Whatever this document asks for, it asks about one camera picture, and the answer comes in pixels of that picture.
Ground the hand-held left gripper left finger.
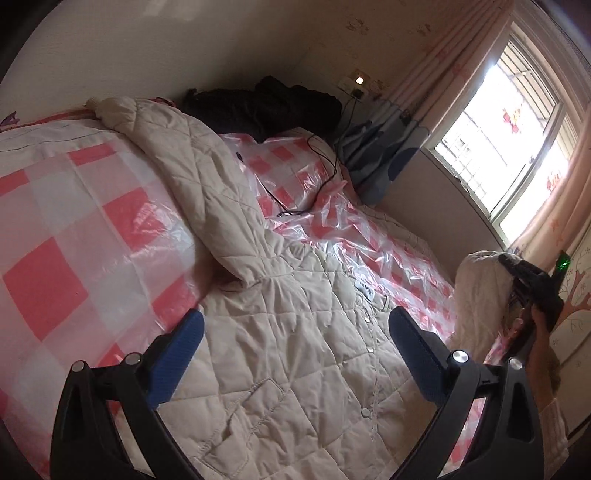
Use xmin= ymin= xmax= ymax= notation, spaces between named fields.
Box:
xmin=50 ymin=308 xmax=205 ymax=480

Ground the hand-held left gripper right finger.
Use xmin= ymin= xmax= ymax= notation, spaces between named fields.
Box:
xmin=388 ymin=307 xmax=542 ymax=480

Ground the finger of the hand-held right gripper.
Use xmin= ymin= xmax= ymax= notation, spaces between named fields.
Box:
xmin=499 ymin=255 xmax=533 ymax=280

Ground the beige quilted coat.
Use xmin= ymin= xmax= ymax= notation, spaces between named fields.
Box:
xmin=88 ymin=96 xmax=522 ymax=480

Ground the person's right forearm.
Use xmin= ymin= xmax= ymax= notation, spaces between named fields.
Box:
xmin=524 ymin=364 xmax=571 ymax=455

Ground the dark clothes pile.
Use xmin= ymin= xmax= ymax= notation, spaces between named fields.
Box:
xmin=336 ymin=99 xmax=426 ymax=207

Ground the person's right hand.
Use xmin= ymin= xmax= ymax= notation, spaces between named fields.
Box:
xmin=526 ymin=305 xmax=561 ymax=370

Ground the tree-print white cabinet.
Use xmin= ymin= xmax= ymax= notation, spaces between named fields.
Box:
xmin=550 ymin=265 xmax=591 ymax=441

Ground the pink patterned curtain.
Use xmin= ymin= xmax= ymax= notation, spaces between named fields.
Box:
xmin=507 ymin=115 xmax=591 ymax=298
xmin=387 ymin=0 xmax=517 ymax=121

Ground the window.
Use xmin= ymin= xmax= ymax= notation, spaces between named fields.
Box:
xmin=433 ymin=21 xmax=591 ymax=243

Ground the pink checkered bed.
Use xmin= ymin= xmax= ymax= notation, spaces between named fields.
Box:
xmin=0 ymin=108 xmax=513 ymax=480

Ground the black clothing pile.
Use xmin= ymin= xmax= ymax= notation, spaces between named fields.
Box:
xmin=178 ymin=76 xmax=343 ymax=143

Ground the black cable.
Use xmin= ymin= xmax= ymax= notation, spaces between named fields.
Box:
xmin=261 ymin=95 xmax=365 ymax=219

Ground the white wall socket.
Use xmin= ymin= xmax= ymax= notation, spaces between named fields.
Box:
xmin=338 ymin=79 xmax=368 ymax=100

